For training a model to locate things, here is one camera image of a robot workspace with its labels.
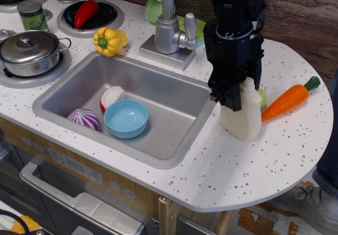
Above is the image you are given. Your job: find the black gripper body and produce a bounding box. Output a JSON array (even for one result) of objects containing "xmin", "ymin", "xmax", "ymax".
[{"xmin": 203, "ymin": 18, "xmax": 264, "ymax": 102}]

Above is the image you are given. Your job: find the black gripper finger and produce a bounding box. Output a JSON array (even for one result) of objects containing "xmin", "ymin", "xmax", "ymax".
[
  {"xmin": 219, "ymin": 84, "xmax": 241, "ymax": 112},
  {"xmin": 247, "ymin": 59, "xmax": 262, "ymax": 90}
]

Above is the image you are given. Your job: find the cream detergent bottle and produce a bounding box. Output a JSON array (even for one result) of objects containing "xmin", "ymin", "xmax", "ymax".
[{"xmin": 220, "ymin": 77, "xmax": 262, "ymax": 142}]

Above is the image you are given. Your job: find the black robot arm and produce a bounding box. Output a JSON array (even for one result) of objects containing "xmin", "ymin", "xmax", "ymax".
[{"xmin": 203, "ymin": 0, "xmax": 266, "ymax": 111}]

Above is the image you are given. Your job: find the silver sink basin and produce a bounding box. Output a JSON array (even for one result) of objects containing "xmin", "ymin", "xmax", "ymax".
[{"xmin": 32, "ymin": 52, "xmax": 215, "ymax": 169}]

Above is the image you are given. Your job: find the green toy pear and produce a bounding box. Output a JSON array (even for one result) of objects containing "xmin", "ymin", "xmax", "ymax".
[{"xmin": 258, "ymin": 89, "xmax": 267, "ymax": 109}]

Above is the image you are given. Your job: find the green plate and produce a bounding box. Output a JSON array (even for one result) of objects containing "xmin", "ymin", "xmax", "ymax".
[{"xmin": 178, "ymin": 17, "xmax": 206, "ymax": 42}]

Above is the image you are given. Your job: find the orange toy carrot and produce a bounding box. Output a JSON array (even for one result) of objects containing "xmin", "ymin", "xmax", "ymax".
[{"xmin": 261, "ymin": 76, "xmax": 320, "ymax": 121}]

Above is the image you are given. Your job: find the silver toy faucet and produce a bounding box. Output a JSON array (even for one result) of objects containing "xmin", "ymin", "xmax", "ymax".
[{"xmin": 139, "ymin": 0, "xmax": 199, "ymax": 70}]

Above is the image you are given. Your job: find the grey support pole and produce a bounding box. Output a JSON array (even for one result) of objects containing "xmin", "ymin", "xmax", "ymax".
[{"xmin": 250, "ymin": 13, "xmax": 265, "ymax": 39}]

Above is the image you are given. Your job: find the green toy cabbage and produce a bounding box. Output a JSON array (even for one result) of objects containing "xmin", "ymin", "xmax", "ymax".
[{"xmin": 145, "ymin": 0, "xmax": 175, "ymax": 24}]

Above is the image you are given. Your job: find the light blue bowl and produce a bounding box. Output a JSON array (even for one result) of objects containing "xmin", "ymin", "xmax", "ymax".
[{"xmin": 104, "ymin": 99, "xmax": 148, "ymax": 139}]

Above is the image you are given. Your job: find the red white toy radish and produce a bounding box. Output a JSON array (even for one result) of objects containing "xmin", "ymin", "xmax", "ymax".
[{"xmin": 100, "ymin": 86, "xmax": 125, "ymax": 114}]

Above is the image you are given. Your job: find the yellow toy bell pepper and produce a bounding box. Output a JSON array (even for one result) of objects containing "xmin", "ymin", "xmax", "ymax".
[{"xmin": 93, "ymin": 27, "xmax": 128, "ymax": 57}]

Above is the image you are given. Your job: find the black stove burner middle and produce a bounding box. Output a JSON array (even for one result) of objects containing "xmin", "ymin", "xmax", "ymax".
[{"xmin": 57, "ymin": 1, "xmax": 124, "ymax": 39}]

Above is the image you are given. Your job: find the grey sneaker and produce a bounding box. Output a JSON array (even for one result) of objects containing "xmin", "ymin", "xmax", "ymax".
[{"xmin": 270, "ymin": 186, "xmax": 337, "ymax": 234}]

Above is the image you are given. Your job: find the purple striped toy onion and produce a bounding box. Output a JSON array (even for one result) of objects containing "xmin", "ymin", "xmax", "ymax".
[{"xmin": 67, "ymin": 108, "xmax": 100, "ymax": 130}]

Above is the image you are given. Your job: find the red toy chili pepper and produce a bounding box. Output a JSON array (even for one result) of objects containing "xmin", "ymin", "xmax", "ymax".
[{"xmin": 74, "ymin": 0, "xmax": 99, "ymax": 29}]

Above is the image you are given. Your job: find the steel pot with lid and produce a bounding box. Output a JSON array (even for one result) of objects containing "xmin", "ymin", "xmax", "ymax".
[{"xmin": 1, "ymin": 30, "xmax": 71, "ymax": 77}]

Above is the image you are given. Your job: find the green pea can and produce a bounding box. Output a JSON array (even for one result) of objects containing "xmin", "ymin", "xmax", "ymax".
[{"xmin": 17, "ymin": 1, "xmax": 49, "ymax": 31}]

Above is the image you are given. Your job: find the silver oven door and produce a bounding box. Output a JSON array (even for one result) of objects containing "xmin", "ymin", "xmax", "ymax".
[{"xmin": 20, "ymin": 162, "xmax": 159, "ymax": 234}]

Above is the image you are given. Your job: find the yellow object bottom left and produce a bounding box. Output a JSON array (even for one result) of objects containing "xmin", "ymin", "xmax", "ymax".
[{"xmin": 10, "ymin": 215, "xmax": 40, "ymax": 234}]

